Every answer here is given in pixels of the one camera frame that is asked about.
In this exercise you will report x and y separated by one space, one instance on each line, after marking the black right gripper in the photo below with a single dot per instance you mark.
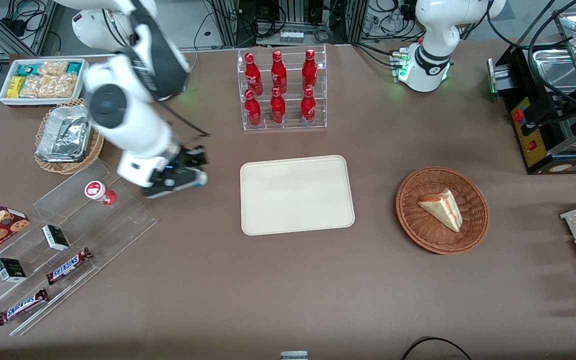
186 161

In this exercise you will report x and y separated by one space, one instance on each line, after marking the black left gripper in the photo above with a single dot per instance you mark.
552 111

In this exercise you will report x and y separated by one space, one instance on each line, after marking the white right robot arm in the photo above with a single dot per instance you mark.
133 120

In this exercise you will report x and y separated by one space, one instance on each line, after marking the red gum bottle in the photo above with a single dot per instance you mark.
97 191

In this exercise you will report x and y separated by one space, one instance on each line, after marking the beige plastic tray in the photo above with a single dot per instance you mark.
295 195

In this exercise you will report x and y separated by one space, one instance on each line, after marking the black food warming cabinet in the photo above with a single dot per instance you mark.
533 145

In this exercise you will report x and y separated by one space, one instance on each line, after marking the red cola bottle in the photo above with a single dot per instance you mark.
278 75
253 112
278 110
309 72
253 77
308 109

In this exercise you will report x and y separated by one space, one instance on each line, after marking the clear acrylic stepped display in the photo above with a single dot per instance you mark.
113 225

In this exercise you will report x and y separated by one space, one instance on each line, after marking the clear acrylic bottle rack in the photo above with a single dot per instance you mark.
290 122

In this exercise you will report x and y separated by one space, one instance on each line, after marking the oval tan wicker basket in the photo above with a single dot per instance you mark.
68 167

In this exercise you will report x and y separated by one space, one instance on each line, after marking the stacked foil containers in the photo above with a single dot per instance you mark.
63 135

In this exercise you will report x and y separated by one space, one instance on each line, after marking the wrapped triangle sandwich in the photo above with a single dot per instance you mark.
443 210

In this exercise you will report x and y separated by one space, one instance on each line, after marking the small black box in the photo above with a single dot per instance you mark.
10 270
56 238

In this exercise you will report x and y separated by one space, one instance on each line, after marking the Snickers bar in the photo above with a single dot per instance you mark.
22 306
68 266

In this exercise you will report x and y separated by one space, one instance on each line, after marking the teal snack pack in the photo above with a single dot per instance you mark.
74 68
28 69

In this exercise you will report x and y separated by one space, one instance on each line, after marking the round brown wicker basket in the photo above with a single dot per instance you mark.
418 230

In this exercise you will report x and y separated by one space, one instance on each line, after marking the clear bag of crackers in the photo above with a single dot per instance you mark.
53 68
48 86

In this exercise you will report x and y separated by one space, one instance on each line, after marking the white power strip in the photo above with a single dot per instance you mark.
291 37

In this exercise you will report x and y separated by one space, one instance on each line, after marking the yellow snack pack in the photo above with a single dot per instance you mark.
16 87

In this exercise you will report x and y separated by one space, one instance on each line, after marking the small grey device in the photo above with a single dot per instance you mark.
294 356

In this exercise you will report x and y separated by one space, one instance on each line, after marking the white snack bin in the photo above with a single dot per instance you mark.
4 95

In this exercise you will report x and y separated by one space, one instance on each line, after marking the aluminium frame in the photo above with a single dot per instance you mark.
23 30

